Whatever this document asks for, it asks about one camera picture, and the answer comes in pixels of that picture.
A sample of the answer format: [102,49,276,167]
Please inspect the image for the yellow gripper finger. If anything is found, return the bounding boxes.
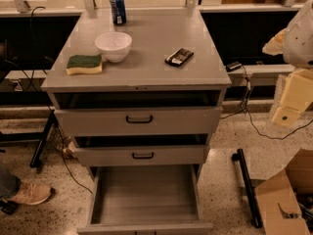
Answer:
[262,29,286,56]
[272,69,313,127]

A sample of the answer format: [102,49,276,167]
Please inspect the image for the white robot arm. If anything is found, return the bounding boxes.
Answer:
[262,0,313,126]

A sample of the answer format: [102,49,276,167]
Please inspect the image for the grey top drawer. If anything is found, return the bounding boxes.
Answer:
[55,108,221,136]

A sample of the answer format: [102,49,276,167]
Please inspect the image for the grey drawer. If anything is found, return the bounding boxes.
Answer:
[55,108,221,136]
[74,145,209,166]
[77,164,212,235]

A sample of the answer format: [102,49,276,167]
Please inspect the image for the grey drawer cabinet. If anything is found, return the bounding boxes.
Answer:
[41,7,233,235]

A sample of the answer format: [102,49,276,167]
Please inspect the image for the grey middle drawer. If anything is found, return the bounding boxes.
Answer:
[74,145,209,166]

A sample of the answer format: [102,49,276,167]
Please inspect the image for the grey bottom drawer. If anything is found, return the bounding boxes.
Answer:
[77,164,212,235]

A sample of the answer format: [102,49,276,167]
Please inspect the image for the black power adapter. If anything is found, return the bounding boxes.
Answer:
[225,62,242,72]

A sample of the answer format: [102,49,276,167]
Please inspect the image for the cardboard box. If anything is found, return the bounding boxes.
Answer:
[255,149,313,235]

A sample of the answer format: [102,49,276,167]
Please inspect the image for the black metal bar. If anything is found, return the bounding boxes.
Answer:
[232,149,263,228]

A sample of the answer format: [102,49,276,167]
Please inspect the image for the white bowl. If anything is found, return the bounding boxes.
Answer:
[95,31,132,63]

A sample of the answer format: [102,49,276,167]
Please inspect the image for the blue soda can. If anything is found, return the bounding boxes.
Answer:
[110,0,127,25]

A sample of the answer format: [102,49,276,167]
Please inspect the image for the green yellow sponge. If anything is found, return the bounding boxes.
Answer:
[67,55,102,75]

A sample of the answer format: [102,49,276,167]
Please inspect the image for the black table leg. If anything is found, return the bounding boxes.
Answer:
[0,111,56,168]

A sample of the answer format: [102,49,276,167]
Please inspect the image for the tan shoe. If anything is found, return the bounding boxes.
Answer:
[8,182,52,206]

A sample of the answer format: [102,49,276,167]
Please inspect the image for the blue jeans leg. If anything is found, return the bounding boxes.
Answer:
[0,163,22,199]

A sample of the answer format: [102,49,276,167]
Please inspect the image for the black floor cable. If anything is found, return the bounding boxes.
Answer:
[220,66,313,141]

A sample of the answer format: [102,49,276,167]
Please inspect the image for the black left cable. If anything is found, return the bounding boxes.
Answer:
[3,5,94,195]

